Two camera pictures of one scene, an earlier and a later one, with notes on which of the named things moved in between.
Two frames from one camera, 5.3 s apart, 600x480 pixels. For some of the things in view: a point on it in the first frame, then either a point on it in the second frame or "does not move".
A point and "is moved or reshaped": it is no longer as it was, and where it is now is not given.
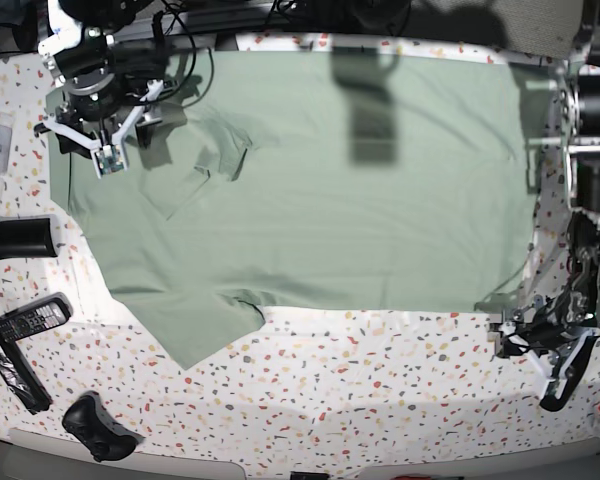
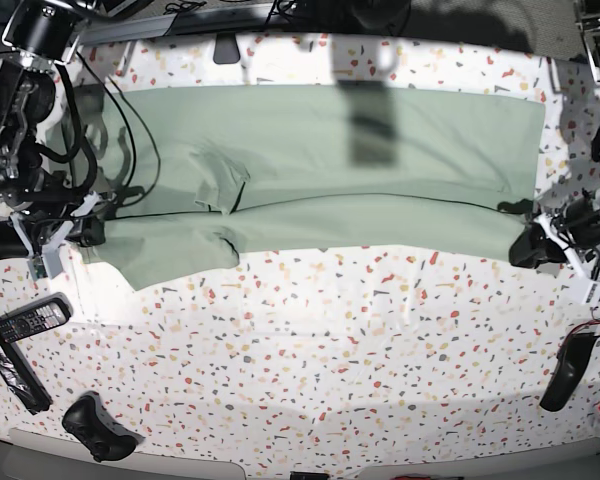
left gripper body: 553,331 to 584,225
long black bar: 10,358 does not move
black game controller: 87,421 does not move
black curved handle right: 572,372 does not move
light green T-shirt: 311,179 is moved or reshaped
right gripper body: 104,137 to 45,216
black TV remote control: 34,317 does not move
